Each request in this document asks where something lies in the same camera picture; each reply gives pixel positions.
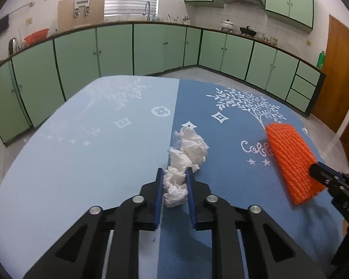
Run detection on steel range hood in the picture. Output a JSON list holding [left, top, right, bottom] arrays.
[[217, 0, 265, 9]]

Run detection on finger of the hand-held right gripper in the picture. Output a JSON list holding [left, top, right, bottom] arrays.
[[308, 163, 348, 192]]

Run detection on orange knitted scrubber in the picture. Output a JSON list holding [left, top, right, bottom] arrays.
[[264, 122, 328, 207]]

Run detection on orange plastic basin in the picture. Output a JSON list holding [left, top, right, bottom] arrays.
[[25, 29, 50, 46]]

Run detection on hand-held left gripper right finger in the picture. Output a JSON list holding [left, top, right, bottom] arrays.
[[185, 167, 328, 279]]

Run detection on black wok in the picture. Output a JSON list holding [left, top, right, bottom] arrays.
[[239, 26, 257, 38]]

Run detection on green base cabinets with drawers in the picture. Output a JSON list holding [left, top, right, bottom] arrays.
[[198, 28, 327, 117]]

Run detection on blue printed tablecloth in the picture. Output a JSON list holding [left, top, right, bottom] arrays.
[[0, 76, 346, 279]]

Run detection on white tissue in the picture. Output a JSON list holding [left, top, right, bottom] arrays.
[[162, 126, 209, 208]]

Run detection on dark hanging towel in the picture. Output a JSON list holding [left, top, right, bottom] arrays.
[[0, 14, 10, 37]]

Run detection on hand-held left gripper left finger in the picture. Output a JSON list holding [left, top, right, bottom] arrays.
[[23, 167, 165, 279]]

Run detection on brown cardboard box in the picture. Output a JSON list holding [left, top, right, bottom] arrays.
[[57, 0, 106, 32]]

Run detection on wooden door with handle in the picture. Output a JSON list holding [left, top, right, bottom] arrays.
[[311, 14, 349, 134]]

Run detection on wall towel bar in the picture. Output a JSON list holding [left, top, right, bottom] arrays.
[[9, 1, 35, 16]]

